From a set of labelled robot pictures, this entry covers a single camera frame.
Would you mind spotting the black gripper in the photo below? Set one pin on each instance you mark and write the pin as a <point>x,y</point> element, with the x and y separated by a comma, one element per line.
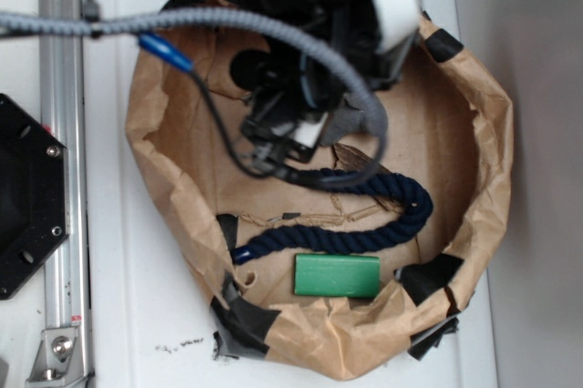
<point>320,51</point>

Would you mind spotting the grey plush bunny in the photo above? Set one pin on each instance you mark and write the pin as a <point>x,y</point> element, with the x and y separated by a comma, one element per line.
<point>352,116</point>

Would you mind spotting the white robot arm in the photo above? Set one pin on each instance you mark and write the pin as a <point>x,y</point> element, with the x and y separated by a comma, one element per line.
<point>373,36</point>

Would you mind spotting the green rectangular block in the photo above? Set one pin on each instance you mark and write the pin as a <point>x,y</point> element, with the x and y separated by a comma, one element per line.
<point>324,275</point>

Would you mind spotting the brown paper bag tray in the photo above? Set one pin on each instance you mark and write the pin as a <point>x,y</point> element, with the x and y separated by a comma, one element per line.
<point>450,129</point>

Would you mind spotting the aluminium extrusion rail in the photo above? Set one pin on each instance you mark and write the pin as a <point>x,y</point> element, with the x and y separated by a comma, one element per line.
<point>67,283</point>

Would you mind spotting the metal corner bracket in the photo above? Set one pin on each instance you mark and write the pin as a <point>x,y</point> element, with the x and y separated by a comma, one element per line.
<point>59,360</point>

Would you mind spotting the black hexagonal mount plate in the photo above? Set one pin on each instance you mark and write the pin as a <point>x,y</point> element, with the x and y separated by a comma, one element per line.
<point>33,196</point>

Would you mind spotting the thin black wire blue connector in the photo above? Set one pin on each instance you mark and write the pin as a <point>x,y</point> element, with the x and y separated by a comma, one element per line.
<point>214,101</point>

